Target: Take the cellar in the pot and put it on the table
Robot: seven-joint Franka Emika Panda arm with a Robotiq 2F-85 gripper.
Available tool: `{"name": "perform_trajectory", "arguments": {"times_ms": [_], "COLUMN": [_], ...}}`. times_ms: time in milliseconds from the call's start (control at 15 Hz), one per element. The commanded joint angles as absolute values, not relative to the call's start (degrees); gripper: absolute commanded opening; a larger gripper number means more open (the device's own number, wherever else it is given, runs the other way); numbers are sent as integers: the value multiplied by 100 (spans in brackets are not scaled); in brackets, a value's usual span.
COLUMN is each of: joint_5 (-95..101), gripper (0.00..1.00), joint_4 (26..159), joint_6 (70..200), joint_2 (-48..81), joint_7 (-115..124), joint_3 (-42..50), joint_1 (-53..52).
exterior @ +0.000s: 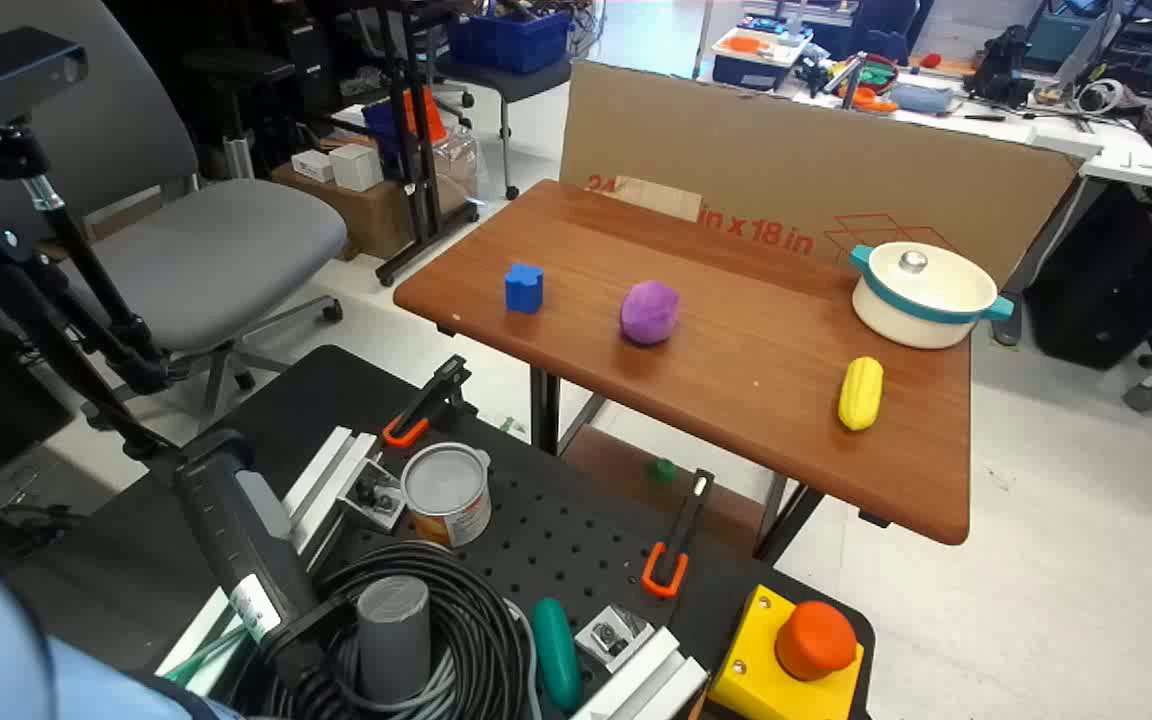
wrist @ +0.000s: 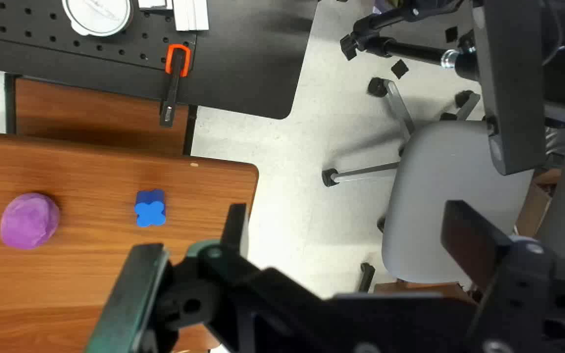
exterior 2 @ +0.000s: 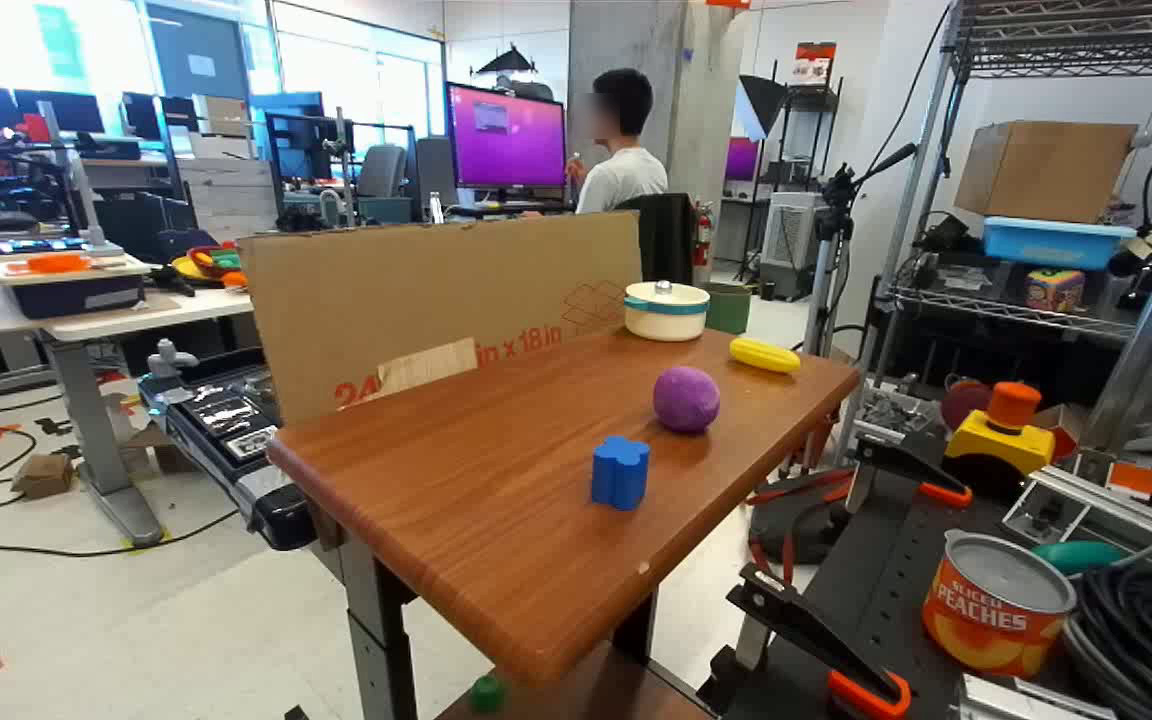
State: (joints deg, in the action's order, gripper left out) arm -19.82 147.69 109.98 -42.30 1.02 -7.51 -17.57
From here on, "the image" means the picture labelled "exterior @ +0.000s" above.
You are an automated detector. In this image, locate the white pot with teal rim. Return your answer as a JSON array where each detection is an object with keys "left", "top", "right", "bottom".
[{"left": 848, "top": 237, "right": 1015, "bottom": 358}]

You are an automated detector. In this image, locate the purple ball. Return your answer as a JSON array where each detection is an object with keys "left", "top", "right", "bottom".
[{"left": 617, "top": 278, "right": 684, "bottom": 353}]

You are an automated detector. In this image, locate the blue cube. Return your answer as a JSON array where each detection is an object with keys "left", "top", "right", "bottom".
[{"left": 502, "top": 262, "right": 554, "bottom": 319}]

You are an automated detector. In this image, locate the clear plastic cup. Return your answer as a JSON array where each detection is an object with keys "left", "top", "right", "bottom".
[{"left": 396, "top": 438, "right": 497, "bottom": 553}]

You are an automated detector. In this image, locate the black stand pole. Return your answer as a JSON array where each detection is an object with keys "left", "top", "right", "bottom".
[{"left": 374, "top": 0, "right": 483, "bottom": 287}]

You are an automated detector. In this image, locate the cardboard box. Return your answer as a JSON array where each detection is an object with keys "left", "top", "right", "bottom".
[{"left": 269, "top": 135, "right": 426, "bottom": 266}]

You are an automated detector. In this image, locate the brown cardboard sheet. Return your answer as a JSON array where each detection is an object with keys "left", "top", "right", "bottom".
[{"left": 556, "top": 55, "right": 1090, "bottom": 291}]

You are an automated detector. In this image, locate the blue storage bin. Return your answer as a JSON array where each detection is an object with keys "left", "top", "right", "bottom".
[{"left": 450, "top": 9, "right": 576, "bottom": 81}]

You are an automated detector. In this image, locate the grey cylinder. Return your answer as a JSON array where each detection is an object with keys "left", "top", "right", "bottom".
[{"left": 351, "top": 574, "right": 436, "bottom": 708}]

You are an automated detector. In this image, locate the yellow box with orange button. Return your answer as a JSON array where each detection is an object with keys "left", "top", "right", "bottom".
[{"left": 710, "top": 579, "right": 871, "bottom": 720}]

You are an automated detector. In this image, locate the grey office chair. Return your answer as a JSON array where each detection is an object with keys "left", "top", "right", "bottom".
[{"left": 0, "top": 0, "right": 357, "bottom": 412}]

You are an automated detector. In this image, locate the dark grey block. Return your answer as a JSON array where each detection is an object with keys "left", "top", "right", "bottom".
[{"left": 171, "top": 447, "right": 325, "bottom": 634}]

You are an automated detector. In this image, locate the white cluttered desk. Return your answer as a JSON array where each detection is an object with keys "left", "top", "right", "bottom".
[{"left": 710, "top": 16, "right": 1152, "bottom": 193}]

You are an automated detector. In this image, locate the black tripod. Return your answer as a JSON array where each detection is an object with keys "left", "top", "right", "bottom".
[{"left": 0, "top": 120, "right": 183, "bottom": 469}]

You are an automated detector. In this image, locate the black office chair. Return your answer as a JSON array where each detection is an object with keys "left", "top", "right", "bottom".
[{"left": 1019, "top": 178, "right": 1152, "bottom": 373}]

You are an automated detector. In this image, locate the black clamp with orange handle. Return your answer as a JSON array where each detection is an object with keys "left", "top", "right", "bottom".
[
  {"left": 637, "top": 469, "right": 721, "bottom": 607},
  {"left": 379, "top": 353, "right": 477, "bottom": 457}
]

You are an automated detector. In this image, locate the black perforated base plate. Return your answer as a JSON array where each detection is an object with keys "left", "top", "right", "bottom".
[{"left": 0, "top": 339, "right": 879, "bottom": 720}]

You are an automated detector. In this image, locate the aluminium extrusion rail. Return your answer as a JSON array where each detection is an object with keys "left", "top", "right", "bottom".
[
  {"left": 573, "top": 603, "right": 715, "bottom": 720},
  {"left": 282, "top": 423, "right": 384, "bottom": 553}
]

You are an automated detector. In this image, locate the black cable coil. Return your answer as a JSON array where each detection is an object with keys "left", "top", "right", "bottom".
[{"left": 257, "top": 542, "right": 535, "bottom": 720}]

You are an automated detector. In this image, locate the teal tool handle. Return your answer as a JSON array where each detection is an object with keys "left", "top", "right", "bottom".
[{"left": 530, "top": 597, "right": 586, "bottom": 720}]

